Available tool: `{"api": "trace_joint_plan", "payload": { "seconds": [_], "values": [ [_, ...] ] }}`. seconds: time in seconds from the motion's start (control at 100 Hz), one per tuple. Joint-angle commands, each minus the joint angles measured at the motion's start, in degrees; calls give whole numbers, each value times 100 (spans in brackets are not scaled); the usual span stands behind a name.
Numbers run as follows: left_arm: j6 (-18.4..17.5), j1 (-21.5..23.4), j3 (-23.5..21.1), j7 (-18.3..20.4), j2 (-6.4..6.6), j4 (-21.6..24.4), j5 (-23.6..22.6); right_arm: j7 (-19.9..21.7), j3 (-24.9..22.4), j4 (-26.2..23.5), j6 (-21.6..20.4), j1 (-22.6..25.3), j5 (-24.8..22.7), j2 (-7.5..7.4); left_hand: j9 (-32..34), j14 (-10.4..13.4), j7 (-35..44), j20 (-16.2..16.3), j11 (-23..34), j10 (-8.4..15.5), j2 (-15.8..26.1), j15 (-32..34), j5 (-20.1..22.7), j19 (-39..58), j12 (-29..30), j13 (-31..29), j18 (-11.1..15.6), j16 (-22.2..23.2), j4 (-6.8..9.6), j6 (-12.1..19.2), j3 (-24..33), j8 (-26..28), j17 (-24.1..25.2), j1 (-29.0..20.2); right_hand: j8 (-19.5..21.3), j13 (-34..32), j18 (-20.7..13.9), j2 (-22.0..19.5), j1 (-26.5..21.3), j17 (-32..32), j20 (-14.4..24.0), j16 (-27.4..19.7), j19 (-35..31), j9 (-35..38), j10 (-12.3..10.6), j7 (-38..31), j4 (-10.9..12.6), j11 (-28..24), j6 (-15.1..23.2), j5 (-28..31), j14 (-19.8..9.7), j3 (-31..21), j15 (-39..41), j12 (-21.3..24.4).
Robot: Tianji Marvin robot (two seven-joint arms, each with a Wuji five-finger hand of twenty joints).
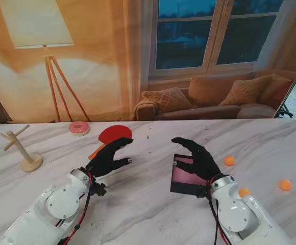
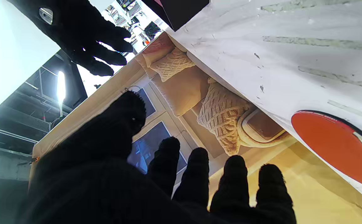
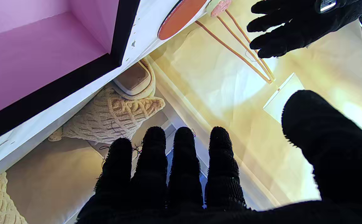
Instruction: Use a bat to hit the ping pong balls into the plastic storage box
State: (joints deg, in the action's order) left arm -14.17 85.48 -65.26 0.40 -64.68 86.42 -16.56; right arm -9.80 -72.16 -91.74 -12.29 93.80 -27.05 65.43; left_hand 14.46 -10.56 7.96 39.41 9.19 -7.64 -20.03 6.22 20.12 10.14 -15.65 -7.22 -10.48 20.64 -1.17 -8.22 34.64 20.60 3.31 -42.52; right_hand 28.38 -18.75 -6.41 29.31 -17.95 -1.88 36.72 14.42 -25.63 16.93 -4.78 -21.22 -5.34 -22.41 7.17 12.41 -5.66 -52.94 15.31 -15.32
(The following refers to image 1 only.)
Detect pink frosted toy donut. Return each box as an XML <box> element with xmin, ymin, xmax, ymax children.
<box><xmin>69</xmin><ymin>121</ymin><xmax>91</xmax><ymax>137</ymax></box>

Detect black box with pink inside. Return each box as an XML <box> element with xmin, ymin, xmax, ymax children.
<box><xmin>170</xmin><ymin>153</ymin><xmax>210</xmax><ymax>196</ymax></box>

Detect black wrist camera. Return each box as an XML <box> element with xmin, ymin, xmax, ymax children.
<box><xmin>195</xmin><ymin>185</ymin><xmax>212</xmax><ymax>200</ymax></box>
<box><xmin>93</xmin><ymin>181</ymin><xmax>107</xmax><ymax>197</ymax></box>

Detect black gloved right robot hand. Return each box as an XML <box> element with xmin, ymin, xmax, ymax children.
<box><xmin>171</xmin><ymin>137</ymin><xmax>228</xmax><ymax>185</ymax></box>

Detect red black arm cable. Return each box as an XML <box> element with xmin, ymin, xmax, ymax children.
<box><xmin>60</xmin><ymin>172</ymin><xmax>95</xmax><ymax>245</ymax></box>
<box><xmin>207</xmin><ymin>195</ymin><xmax>229</xmax><ymax>245</ymax></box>

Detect red black left arm cable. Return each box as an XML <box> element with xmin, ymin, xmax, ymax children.
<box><xmin>60</xmin><ymin>172</ymin><xmax>95</xmax><ymax>245</ymax></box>

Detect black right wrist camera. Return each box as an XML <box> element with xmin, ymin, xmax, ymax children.
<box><xmin>195</xmin><ymin>185</ymin><xmax>212</xmax><ymax>200</ymax></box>

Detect red ping pong bat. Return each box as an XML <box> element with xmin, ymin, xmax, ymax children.
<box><xmin>88</xmin><ymin>125</ymin><xmax>133</xmax><ymax>161</ymax></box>

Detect wooden peg stand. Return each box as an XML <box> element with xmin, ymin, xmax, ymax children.
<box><xmin>0</xmin><ymin>124</ymin><xmax>43</xmax><ymax>173</ymax></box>

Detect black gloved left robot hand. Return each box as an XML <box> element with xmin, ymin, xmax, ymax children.
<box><xmin>85</xmin><ymin>136</ymin><xmax>135</xmax><ymax>179</ymax></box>

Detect black tripod stand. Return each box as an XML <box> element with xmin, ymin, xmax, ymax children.
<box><xmin>275</xmin><ymin>102</ymin><xmax>294</xmax><ymax>119</ymax></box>

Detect printed living room backdrop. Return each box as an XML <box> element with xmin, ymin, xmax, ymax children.
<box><xmin>0</xmin><ymin>0</ymin><xmax>296</xmax><ymax>126</ymax></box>

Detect red black right arm cable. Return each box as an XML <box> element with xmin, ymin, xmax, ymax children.
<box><xmin>207</xmin><ymin>195</ymin><xmax>229</xmax><ymax>245</ymax></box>

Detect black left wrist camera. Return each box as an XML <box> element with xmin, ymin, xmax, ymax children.
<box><xmin>93</xmin><ymin>181</ymin><xmax>107</xmax><ymax>197</ymax></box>

